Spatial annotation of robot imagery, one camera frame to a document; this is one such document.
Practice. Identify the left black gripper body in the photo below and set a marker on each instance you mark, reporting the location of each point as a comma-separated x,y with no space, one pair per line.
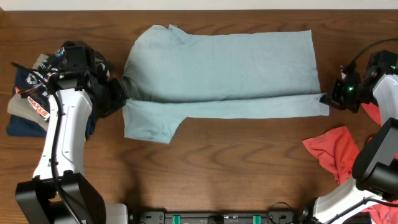
112,95

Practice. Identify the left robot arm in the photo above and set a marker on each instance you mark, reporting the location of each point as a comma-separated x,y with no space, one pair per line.
59,191

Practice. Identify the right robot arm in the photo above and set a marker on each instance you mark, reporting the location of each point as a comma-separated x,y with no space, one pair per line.
374,175

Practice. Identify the khaki folded garment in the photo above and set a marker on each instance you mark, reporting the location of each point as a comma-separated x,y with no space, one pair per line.
21,107

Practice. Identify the navy blue folded garment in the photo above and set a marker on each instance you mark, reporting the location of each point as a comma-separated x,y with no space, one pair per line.
21,127

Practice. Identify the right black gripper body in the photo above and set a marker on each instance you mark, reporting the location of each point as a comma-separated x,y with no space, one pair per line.
351,97

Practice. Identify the black printed folded shirt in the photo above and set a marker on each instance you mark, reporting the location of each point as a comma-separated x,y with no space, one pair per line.
40,93

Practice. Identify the red t-shirt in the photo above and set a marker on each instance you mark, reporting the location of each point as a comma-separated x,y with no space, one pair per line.
336,152

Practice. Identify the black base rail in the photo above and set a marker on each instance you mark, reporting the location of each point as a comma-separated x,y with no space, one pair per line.
281,215

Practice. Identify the light blue t-shirt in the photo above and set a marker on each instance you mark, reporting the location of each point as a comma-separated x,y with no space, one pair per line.
171,75

